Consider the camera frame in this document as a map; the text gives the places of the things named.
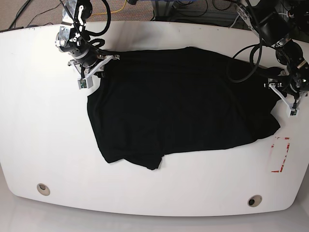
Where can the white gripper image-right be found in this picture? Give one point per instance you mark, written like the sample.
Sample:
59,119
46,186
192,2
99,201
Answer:
291,96

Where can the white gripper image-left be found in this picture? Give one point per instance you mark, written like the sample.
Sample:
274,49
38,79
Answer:
89,63

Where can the black t-shirt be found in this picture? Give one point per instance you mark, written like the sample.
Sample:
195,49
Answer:
158,102

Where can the red tape rectangle marking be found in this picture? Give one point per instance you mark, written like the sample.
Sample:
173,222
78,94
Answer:
278,154

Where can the wrist camera board image-right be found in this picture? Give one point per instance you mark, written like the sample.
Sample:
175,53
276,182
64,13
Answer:
293,113

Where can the wrist camera board image-left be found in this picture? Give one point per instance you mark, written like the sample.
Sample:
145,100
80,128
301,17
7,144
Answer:
82,83

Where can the right table cable grommet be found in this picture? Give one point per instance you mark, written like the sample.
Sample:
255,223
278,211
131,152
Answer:
254,201

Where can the table cable grommet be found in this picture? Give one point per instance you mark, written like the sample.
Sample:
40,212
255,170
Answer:
254,201
43,189

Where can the left table cable grommet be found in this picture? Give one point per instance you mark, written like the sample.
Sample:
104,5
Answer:
43,189

